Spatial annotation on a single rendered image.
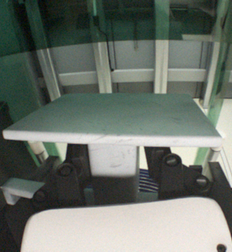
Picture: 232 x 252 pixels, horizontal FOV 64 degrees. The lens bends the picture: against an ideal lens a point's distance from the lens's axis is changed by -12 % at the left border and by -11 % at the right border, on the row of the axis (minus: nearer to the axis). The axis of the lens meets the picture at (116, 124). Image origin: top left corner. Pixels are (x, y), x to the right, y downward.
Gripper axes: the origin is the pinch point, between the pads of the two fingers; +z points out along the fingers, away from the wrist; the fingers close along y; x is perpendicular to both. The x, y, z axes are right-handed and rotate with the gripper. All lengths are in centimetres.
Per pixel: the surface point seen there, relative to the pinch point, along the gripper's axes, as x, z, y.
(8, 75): -0.1, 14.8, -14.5
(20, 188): -4.6, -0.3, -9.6
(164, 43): -9.8, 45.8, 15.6
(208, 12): 6.7, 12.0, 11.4
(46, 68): -16, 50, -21
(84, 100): 1.4, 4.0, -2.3
